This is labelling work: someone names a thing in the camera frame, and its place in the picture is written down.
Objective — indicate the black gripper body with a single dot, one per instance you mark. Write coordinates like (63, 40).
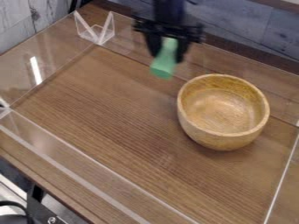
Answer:
(166, 20)

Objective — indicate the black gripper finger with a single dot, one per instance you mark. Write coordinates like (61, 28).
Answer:
(183, 44)
(154, 43)

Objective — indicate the green rectangular stick block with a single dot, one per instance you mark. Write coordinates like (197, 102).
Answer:
(165, 62)

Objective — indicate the wooden bowl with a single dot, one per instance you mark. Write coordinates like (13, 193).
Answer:
(223, 111)

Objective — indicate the clear acrylic corner bracket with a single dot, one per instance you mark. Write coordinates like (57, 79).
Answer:
(98, 34)

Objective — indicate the clear acrylic enclosure wall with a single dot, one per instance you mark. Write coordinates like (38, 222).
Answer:
(90, 128)

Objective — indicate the black table leg frame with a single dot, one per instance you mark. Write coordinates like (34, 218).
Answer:
(42, 214)

